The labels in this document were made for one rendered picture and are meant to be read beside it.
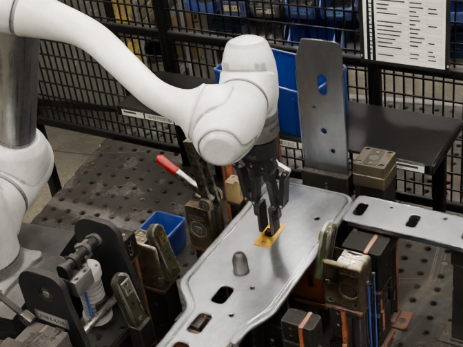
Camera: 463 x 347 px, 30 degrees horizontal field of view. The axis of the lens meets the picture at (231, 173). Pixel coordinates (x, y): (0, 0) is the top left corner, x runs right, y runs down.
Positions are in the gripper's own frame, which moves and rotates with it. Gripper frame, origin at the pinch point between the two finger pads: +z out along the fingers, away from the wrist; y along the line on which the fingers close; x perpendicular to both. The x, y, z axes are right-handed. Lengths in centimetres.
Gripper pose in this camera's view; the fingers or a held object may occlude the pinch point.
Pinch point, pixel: (268, 217)
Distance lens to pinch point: 183.7
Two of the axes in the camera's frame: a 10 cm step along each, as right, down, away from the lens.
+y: 8.6, 1.9, -4.7
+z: 1.2, 8.3, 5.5
